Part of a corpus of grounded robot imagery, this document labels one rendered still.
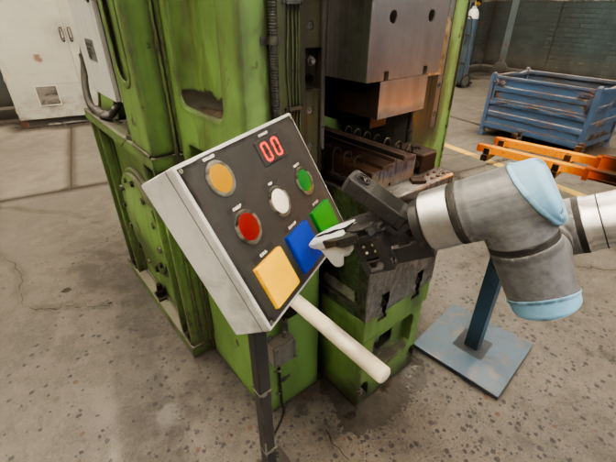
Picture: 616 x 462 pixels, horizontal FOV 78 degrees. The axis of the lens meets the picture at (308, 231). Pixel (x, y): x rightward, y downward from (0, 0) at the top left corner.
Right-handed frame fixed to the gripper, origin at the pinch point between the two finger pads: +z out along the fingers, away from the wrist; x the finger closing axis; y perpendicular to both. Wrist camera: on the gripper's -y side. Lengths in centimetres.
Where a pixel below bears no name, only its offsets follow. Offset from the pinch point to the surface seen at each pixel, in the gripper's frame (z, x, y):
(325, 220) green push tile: 2.0, 9.3, 0.2
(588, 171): -43, 74, 31
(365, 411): 47, 41, 91
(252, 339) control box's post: 28.3, -1.3, 19.1
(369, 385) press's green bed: 44, 47, 84
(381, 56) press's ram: -10, 45, -24
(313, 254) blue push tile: 2.0, 0.4, 2.8
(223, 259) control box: 3.5, -17.0, -7.2
